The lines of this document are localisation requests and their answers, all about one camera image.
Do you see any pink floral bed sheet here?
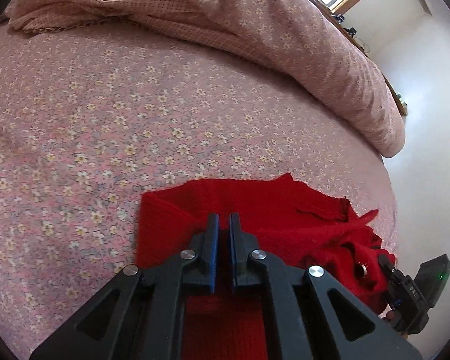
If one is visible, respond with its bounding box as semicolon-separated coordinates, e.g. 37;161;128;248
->
0;19;400;360

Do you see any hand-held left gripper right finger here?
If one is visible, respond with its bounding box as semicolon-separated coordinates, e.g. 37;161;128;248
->
229;213;422;360

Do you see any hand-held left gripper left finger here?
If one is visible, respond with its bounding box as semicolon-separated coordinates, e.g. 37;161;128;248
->
29;213;220;360

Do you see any wooden headboard shelf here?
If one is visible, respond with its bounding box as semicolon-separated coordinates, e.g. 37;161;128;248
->
322;4;409;118

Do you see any pink floral quilt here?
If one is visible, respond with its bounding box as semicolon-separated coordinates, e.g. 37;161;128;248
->
7;0;406;159

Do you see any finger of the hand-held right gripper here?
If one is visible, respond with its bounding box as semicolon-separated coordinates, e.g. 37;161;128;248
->
377;254;399;283

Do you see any red knitted cardigan sweater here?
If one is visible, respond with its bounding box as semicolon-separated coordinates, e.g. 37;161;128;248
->
134;172;397;360

